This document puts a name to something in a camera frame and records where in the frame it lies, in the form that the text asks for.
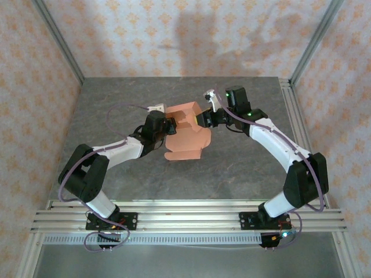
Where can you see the orange paper box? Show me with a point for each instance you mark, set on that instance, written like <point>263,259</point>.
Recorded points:
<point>185,144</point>

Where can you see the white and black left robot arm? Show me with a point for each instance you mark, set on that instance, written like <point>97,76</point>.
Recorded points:
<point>84,173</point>

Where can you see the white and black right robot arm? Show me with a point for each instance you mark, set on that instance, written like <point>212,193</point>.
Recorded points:
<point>304,185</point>

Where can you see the black controller board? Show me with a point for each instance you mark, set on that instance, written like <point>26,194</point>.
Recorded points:
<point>269,241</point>
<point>108,239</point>

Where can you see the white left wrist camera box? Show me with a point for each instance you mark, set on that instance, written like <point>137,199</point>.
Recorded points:
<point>156,108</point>

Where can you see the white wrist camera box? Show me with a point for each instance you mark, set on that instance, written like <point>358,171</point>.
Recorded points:
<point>156,108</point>
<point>213,100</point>

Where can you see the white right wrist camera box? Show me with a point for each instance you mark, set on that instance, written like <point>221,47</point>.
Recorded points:
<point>213,100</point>

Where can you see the long side aluminium rail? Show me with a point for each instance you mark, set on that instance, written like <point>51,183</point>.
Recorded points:
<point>292,116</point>

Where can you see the narrow aluminium extrusion rail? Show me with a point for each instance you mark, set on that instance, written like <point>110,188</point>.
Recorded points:
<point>188,204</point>

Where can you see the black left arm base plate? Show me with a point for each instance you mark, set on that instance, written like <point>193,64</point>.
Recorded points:
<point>131,221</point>

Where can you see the wide aluminium extrusion rail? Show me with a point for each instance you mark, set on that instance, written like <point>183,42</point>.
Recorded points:
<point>203,224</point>

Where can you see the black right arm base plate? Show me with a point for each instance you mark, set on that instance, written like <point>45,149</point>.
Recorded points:
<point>246,221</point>

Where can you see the aluminium frame post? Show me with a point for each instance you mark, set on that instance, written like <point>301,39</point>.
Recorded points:
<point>316,40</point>
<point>58,40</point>

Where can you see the aluminium frame leg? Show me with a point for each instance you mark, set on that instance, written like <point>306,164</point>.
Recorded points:
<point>30,255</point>
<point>346,255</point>

